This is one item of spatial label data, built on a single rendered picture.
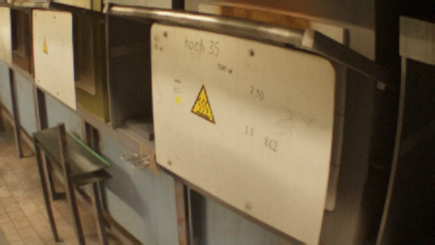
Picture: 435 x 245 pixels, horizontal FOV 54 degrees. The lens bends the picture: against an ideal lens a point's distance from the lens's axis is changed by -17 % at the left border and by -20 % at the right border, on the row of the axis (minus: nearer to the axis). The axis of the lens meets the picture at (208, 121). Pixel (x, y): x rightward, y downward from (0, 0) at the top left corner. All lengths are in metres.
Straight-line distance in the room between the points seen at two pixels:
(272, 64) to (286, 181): 0.24
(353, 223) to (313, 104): 0.32
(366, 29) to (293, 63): 0.18
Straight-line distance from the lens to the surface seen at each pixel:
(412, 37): 0.88
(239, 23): 0.87
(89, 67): 2.03
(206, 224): 1.68
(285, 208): 1.06
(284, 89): 0.97
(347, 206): 1.10
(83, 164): 2.09
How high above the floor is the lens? 1.52
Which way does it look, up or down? 20 degrees down
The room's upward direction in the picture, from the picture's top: 1 degrees counter-clockwise
